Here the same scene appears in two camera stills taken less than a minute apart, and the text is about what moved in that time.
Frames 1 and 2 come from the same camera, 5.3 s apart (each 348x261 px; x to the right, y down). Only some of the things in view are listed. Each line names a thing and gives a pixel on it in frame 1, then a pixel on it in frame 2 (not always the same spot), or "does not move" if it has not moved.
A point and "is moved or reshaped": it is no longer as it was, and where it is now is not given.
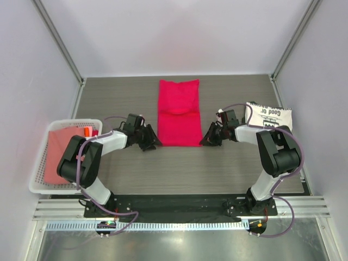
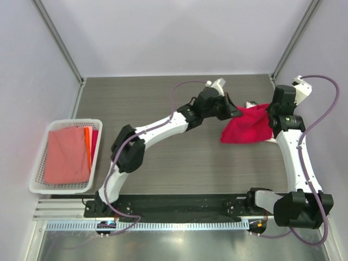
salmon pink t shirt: x=57 y=141 does not move
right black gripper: x=209 y=140 -> x=269 y=107
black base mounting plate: x=229 y=207 does not move
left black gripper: x=151 y=140 -> x=230 y=109
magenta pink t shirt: x=179 y=122 is moved or reshaped
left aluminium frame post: x=59 y=41 does not move
